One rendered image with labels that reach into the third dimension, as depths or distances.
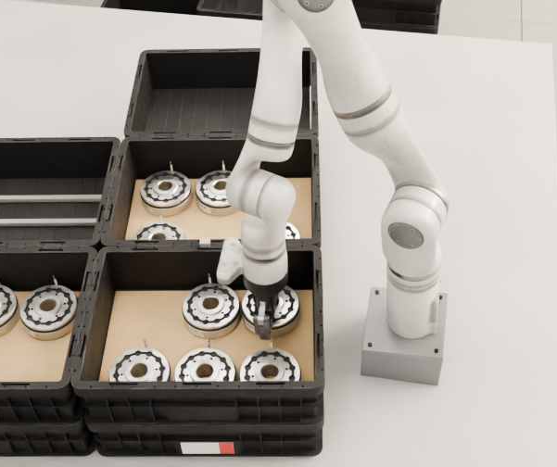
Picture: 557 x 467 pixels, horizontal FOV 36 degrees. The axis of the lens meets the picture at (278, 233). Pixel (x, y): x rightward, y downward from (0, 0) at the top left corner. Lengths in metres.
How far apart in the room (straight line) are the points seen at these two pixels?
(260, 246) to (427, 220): 0.26
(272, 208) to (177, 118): 0.76
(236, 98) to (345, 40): 0.85
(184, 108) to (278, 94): 0.80
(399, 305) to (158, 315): 0.43
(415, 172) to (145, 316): 0.56
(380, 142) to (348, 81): 0.11
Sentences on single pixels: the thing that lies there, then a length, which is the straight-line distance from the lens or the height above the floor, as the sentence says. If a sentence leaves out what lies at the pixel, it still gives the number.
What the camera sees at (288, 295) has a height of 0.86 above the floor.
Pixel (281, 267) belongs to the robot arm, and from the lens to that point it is 1.37.
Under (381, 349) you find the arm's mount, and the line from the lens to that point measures 1.57.
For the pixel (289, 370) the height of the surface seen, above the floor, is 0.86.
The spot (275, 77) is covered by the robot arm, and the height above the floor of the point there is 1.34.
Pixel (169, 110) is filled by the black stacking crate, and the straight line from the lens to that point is 1.99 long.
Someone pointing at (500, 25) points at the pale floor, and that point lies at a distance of 3.80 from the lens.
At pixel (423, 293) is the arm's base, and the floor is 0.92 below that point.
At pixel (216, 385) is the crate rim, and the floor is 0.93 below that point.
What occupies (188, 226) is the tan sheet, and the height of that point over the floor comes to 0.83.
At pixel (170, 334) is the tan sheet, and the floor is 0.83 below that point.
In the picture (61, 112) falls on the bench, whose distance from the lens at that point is 2.25.
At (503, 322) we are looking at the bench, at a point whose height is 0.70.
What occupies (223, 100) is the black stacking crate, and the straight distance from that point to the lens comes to 2.00.
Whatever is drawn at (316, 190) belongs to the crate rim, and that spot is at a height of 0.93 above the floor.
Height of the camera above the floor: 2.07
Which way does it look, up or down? 47 degrees down
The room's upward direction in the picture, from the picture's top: 2 degrees counter-clockwise
